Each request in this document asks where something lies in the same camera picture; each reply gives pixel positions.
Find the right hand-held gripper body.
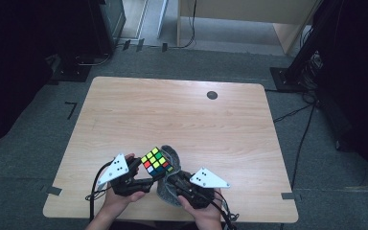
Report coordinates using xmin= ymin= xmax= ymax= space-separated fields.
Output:
xmin=176 ymin=167 xmax=231 ymax=210

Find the grey tape piece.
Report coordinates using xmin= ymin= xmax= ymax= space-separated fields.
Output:
xmin=46 ymin=185 xmax=63 ymax=196
xmin=281 ymin=192 xmax=301 ymax=201

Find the hand-held gripper black cable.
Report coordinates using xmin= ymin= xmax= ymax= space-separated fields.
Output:
xmin=209 ymin=188 xmax=241 ymax=230
xmin=85 ymin=161 xmax=116 ymax=223

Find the short black floor cable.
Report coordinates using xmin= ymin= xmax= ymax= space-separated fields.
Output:
xmin=272 ymin=102 xmax=315 ymax=124

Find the right hand-held gripper black cable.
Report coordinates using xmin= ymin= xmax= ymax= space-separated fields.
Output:
xmin=209 ymin=188 xmax=241 ymax=230

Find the black cabinet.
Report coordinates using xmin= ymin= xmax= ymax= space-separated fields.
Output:
xmin=89 ymin=0 xmax=127 ymax=57

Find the person's right hand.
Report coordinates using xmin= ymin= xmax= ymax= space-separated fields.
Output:
xmin=176 ymin=188 xmax=223 ymax=230

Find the black looped floor cable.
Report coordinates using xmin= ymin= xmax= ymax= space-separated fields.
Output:
xmin=75 ymin=52 xmax=113 ymax=67

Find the black hanging cable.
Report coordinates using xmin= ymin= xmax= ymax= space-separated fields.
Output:
xmin=172 ymin=0 xmax=198 ymax=50

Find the dark curtain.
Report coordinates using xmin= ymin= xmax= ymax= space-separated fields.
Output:
xmin=312 ymin=0 xmax=368 ymax=186
xmin=0 ymin=0 xmax=102 ymax=151

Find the black metal stand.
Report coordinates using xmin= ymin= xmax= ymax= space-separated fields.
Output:
xmin=269 ymin=0 xmax=346 ymax=94

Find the black stand base plate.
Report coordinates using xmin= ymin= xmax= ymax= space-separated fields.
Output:
xmin=51 ymin=61 xmax=92 ymax=83

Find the tangled cable bundle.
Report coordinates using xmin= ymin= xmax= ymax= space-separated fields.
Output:
xmin=300 ymin=51 xmax=324 ymax=104

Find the person's left hand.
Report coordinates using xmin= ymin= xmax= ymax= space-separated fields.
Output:
xmin=103 ymin=153 xmax=148 ymax=215

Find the long black floor cable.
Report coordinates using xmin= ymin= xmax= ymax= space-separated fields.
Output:
xmin=290 ymin=104 xmax=317 ymax=190

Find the light wooden desk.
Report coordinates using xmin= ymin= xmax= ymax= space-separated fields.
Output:
xmin=175 ymin=0 xmax=320 ymax=56

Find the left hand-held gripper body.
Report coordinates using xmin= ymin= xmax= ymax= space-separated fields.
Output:
xmin=97 ymin=152 xmax=143 ymax=196

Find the multicoloured puzzle cube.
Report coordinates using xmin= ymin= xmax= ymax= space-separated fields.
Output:
xmin=140 ymin=146 xmax=175 ymax=178

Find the left hand-held gripper black cable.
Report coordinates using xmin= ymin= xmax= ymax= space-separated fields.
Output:
xmin=85 ymin=161 xmax=116 ymax=223

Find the grey cloth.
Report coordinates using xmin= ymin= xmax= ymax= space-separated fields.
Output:
xmin=155 ymin=145 xmax=186 ymax=207

